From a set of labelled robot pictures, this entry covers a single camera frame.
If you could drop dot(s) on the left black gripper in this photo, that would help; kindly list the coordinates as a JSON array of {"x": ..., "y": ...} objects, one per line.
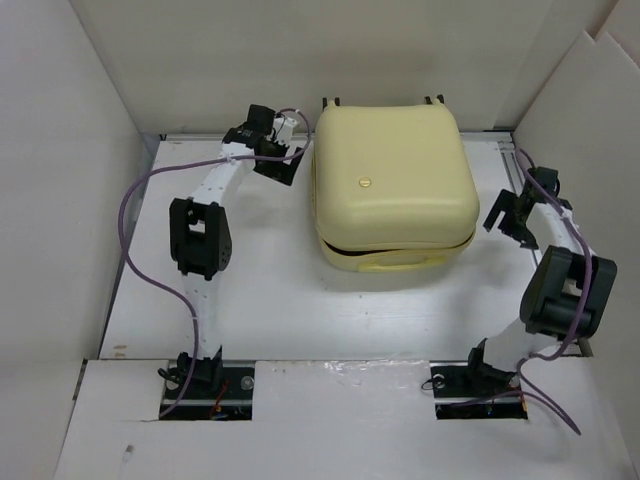
[{"x": 281, "y": 171}]

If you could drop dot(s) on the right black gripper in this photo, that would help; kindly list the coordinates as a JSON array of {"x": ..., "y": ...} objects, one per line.
[{"x": 506, "y": 203}]

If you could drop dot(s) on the yellow suitcase black lining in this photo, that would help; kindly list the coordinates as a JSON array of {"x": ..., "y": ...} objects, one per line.
[{"x": 391, "y": 186}]

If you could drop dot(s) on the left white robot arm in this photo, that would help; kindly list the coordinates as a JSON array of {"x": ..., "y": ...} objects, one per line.
[{"x": 200, "y": 237}]

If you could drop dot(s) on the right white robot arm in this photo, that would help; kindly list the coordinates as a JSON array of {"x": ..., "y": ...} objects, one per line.
[{"x": 567, "y": 294}]

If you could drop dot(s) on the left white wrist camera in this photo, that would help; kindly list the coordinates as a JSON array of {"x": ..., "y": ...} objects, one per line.
[{"x": 283, "y": 129}]

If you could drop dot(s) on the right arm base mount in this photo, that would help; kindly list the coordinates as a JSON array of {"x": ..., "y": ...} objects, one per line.
[{"x": 473, "y": 390}]

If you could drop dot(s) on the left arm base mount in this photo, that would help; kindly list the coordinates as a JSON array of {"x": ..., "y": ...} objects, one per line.
[{"x": 219, "y": 390}]

